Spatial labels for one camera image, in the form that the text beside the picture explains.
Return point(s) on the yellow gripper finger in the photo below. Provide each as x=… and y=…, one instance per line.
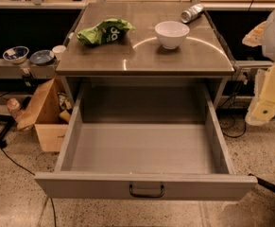
x=255, y=36
x=262, y=107

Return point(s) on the green rice chip bag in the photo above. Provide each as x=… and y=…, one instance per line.
x=107, y=31

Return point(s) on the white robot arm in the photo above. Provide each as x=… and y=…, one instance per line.
x=268, y=42

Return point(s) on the grey open top drawer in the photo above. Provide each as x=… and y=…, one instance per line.
x=192, y=162

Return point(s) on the crushed silver can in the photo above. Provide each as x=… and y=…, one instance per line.
x=191, y=14

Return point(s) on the white bowl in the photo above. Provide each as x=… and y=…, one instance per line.
x=171, y=34

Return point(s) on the grey metal cabinet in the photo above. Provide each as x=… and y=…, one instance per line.
x=135, y=81

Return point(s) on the white paper cup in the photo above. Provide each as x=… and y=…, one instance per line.
x=58, y=51

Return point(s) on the blue grey small bowl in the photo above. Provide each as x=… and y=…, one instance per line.
x=42, y=57

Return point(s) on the open cardboard box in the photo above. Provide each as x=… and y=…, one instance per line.
x=43, y=114

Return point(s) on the brown jar with lid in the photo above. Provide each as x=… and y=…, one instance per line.
x=15, y=109

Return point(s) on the black drawer handle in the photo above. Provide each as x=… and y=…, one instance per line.
x=146, y=193

